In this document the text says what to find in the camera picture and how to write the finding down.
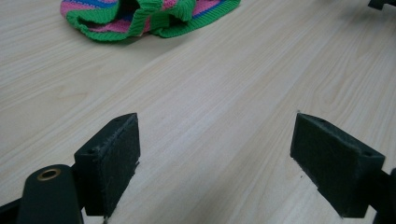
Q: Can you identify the striped knitted garment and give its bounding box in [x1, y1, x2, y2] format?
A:
[59, 0, 242, 43]

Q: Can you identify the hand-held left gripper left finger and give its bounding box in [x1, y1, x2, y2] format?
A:
[74, 112, 141, 217]

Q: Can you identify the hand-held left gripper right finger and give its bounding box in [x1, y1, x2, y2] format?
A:
[290, 112, 386, 218]

